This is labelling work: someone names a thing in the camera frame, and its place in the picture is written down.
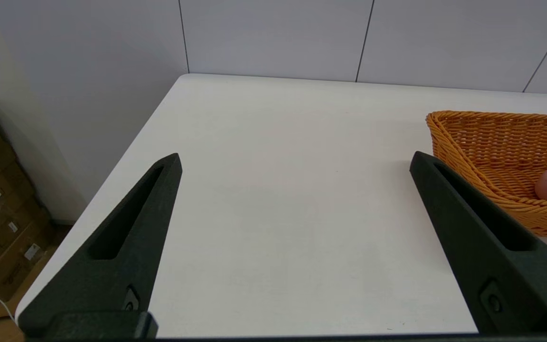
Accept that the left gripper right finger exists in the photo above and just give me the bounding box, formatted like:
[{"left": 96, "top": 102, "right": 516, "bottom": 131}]
[{"left": 409, "top": 151, "right": 547, "bottom": 334}]

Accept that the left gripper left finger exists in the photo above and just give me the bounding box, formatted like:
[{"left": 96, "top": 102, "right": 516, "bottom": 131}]
[{"left": 17, "top": 153, "right": 182, "bottom": 332}]

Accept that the orange woven wicker basket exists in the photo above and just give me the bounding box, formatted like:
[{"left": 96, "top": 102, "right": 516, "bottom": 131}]
[{"left": 426, "top": 111, "right": 547, "bottom": 238}]

